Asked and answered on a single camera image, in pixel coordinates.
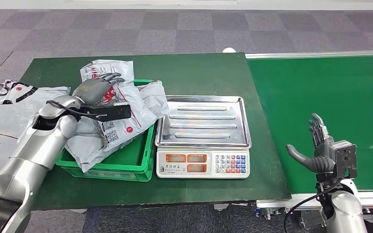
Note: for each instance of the silver parcel bag red lettering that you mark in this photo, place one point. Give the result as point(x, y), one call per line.
point(125, 122)

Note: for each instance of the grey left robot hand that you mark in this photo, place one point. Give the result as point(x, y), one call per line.
point(91, 90)

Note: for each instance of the green conveyor belt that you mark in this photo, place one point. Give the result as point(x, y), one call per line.
point(334, 96)

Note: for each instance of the white scale with steel tray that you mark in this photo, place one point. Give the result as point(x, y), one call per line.
point(205, 125)

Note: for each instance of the white table foot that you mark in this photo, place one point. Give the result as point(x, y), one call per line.
point(221, 207)

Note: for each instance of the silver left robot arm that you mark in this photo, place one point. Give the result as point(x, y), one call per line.
point(28, 154)

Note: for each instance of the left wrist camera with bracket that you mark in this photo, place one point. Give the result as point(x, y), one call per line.
point(112, 112)

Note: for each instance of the green plastic crate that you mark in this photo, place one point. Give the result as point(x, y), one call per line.
point(131, 157)

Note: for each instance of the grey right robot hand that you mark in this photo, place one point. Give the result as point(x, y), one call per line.
point(318, 157)

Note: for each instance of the grey parcel bag small red dot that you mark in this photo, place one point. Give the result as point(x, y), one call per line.
point(86, 151)

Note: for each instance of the large grey bag QR codes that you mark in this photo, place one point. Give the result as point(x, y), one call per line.
point(3, 128)

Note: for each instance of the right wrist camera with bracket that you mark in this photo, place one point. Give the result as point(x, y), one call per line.
point(345, 157)

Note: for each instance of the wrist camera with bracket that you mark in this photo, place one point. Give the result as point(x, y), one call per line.
point(112, 112)
point(345, 157)

